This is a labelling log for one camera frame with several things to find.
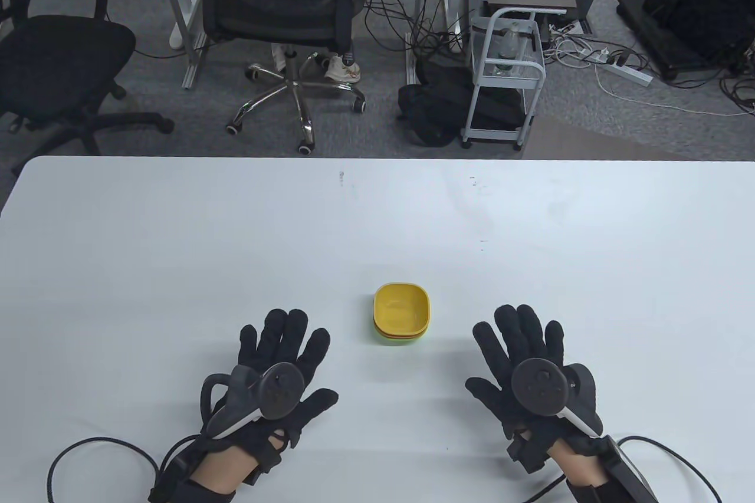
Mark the person's right hand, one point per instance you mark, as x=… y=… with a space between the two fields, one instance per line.
x=516 y=332

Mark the person's left hand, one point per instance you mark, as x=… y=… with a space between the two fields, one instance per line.
x=315 y=347

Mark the green small dish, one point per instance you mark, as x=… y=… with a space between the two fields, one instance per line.
x=401 y=341

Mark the orange small dish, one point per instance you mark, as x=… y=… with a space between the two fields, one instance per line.
x=401 y=336

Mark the yellow small dish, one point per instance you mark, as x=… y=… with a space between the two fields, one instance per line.
x=401 y=307

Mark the person's left forearm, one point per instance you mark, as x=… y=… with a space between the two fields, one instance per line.
x=218 y=470

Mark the grey hand controller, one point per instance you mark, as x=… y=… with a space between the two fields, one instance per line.
x=280 y=391
x=537 y=388

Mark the black backpack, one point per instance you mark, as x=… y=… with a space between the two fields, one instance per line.
x=436 y=114

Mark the white rolling cart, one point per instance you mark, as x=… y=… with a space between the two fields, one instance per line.
x=534 y=84

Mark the white power strip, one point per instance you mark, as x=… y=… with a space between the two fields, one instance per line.
x=625 y=74

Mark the clear plastic bottle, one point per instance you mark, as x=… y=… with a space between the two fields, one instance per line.
x=506 y=49

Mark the black mesh chrome-base chair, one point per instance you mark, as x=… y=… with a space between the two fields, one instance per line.
x=277 y=2

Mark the black monitor stand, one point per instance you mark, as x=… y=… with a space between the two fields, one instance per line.
x=696 y=2

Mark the black armrest office chair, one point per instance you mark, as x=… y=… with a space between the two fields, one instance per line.
x=59 y=63

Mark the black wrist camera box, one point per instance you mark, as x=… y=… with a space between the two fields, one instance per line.
x=628 y=476

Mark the aluminium frame leg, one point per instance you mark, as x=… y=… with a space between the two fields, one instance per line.
x=193 y=63

